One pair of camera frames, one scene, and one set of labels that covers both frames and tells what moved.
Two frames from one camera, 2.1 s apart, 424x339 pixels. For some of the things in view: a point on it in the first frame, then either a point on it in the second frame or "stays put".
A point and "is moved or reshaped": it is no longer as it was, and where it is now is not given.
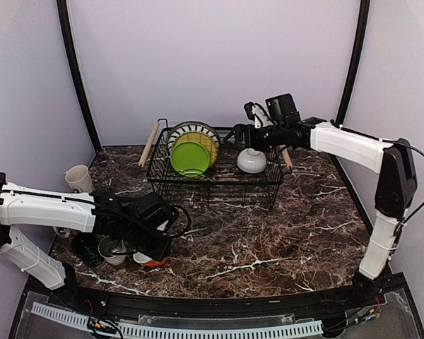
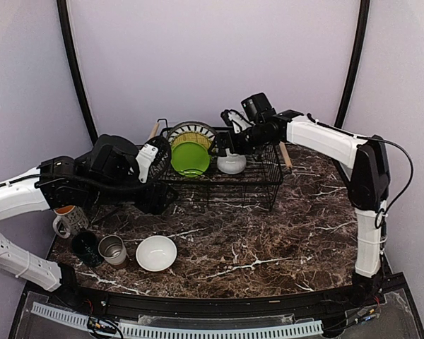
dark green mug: x=85 y=247 stays put
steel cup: x=113 y=249 stays put
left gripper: x=160 y=252 -> x=154 y=200
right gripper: x=239 y=128 -> x=221 y=138
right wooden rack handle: x=287 y=158 stays put
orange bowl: x=140 y=258 is moved or reshaped
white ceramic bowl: x=251 y=161 -> x=232 y=164
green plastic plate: x=190 y=158 stays put
